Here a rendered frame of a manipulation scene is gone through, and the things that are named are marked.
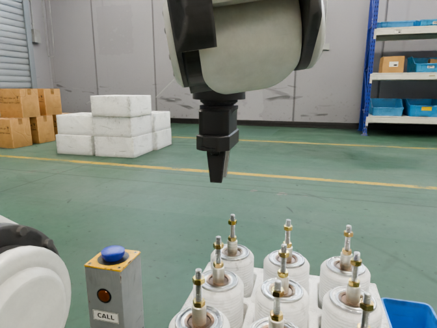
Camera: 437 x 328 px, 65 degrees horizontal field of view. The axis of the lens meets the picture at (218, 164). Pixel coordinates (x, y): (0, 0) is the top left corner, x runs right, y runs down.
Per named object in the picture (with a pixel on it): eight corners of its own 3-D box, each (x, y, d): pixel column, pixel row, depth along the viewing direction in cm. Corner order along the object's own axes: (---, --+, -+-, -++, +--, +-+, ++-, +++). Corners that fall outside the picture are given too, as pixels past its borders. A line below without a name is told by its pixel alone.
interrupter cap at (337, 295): (379, 319, 54) (380, 315, 54) (329, 311, 56) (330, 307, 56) (372, 293, 61) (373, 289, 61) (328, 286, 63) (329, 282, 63)
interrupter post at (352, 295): (360, 307, 57) (362, 289, 56) (345, 304, 58) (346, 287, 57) (359, 299, 59) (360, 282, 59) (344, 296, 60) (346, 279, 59)
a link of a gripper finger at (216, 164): (207, 181, 59) (207, 146, 58) (225, 182, 59) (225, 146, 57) (205, 183, 58) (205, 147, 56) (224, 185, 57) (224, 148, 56)
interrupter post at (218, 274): (212, 286, 63) (212, 270, 62) (211, 279, 65) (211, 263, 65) (225, 285, 64) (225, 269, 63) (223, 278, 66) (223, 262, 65)
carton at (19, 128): (32, 144, 372) (29, 117, 365) (13, 148, 349) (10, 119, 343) (12, 143, 381) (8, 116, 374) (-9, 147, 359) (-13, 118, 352)
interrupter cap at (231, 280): (200, 295, 60) (200, 292, 60) (196, 273, 68) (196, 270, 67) (242, 291, 61) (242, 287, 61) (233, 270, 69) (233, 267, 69)
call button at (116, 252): (117, 267, 58) (116, 256, 57) (97, 264, 59) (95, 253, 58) (129, 256, 62) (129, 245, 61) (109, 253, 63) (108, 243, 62)
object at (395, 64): (403, 72, 423) (405, 55, 418) (381, 73, 430) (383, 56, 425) (398, 73, 451) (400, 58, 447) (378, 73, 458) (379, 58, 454)
